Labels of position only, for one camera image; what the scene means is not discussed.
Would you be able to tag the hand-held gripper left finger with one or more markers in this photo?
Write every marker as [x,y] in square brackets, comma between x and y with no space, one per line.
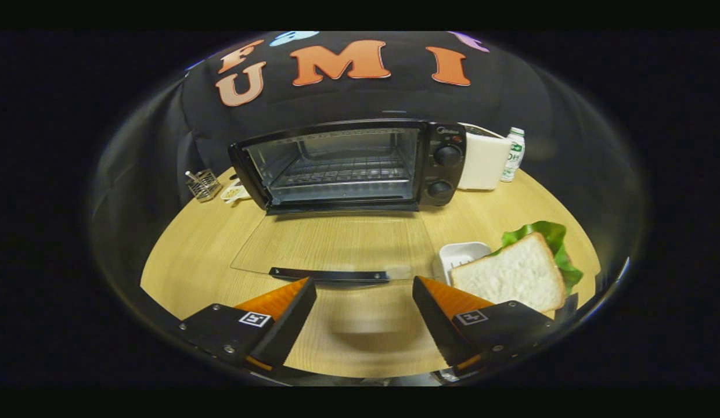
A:
[287,322]

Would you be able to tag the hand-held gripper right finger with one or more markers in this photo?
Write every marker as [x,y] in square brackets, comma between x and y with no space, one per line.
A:
[438,325]

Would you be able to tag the lettuce sandwich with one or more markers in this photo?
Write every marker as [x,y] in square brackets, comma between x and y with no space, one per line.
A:
[511,273]

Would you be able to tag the black toaster oven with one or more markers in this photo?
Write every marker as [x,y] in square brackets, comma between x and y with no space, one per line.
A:
[444,168]

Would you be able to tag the white pop-up toaster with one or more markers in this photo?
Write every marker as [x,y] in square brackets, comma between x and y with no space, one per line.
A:
[482,162]

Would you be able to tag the white ridged dish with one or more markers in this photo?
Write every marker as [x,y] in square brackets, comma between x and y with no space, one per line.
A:
[458,255]

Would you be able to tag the small white snack dish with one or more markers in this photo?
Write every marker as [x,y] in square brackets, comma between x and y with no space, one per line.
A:
[233,193]

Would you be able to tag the small white drink bottle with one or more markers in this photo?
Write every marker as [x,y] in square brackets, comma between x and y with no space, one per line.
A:
[512,157]

